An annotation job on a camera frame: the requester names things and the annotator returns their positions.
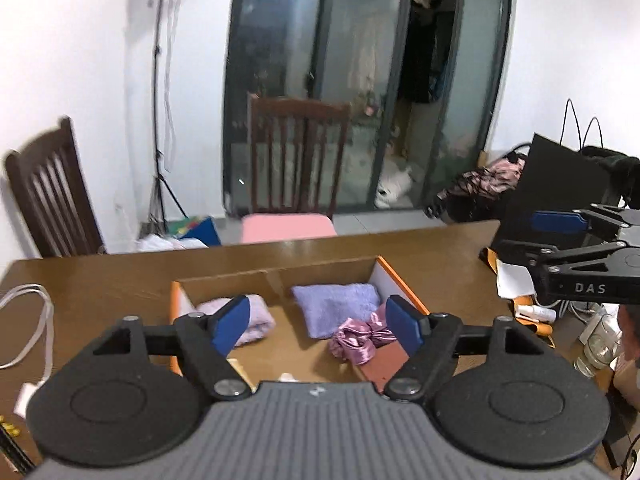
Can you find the blue box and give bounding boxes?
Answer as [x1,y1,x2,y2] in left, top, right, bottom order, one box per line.
[177,216,222,247]

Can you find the studio light on stand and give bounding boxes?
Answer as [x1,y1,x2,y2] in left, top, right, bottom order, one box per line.
[149,0,216,233]

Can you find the white charger cable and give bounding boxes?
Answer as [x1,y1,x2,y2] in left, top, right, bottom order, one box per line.
[0,285,55,368]

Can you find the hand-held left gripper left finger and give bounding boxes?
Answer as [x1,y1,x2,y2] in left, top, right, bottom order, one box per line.
[92,294,253,402]

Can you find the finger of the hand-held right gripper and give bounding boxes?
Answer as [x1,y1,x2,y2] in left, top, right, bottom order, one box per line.
[531,203,640,236]
[492,239,640,273]

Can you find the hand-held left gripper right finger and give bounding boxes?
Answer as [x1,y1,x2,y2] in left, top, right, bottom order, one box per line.
[382,294,538,403]

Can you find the pink satin scrunchie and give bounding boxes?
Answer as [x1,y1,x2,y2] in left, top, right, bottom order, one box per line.
[329,310,397,365]

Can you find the white plush slippers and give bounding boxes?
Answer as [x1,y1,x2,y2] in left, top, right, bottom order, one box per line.
[375,170,414,209]

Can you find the purple towel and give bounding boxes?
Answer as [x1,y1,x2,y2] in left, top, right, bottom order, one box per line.
[291,284,381,339]

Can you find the lavender towel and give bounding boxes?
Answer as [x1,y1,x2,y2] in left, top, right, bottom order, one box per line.
[195,295,275,347]

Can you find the dark wooden chair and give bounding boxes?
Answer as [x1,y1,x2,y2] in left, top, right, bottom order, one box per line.
[5,116,106,258]
[247,94,351,218]

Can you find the orange cardboard box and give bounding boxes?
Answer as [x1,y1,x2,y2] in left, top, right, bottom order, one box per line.
[170,256,431,386]

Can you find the pink seat cushion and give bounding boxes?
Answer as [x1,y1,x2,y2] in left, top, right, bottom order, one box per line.
[241,213,337,244]

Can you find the clear glass mug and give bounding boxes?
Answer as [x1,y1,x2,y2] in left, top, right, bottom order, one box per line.
[574,310,622,379]

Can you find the black cloth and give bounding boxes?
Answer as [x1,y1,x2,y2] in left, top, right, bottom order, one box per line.
[582,146,640,207]

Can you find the white cloth bundle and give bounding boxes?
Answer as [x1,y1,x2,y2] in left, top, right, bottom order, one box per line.
[137,234,208,254]

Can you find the black paper bag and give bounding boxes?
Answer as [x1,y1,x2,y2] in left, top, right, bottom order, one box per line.
[500,100,626,261]

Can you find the person's right hand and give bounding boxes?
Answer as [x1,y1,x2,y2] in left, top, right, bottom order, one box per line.
[617,304,640,376]

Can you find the sliding glass door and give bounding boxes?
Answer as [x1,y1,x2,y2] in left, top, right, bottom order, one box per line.
[222,0,513,218]

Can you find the pink patterned bag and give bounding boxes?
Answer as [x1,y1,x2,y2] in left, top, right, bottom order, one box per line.
[434,157,527,222]

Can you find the white tube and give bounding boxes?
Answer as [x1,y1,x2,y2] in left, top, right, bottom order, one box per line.
[515,305,557,324]

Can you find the white paper sheet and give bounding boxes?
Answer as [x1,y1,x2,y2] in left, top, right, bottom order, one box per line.
[495,260,537,302]

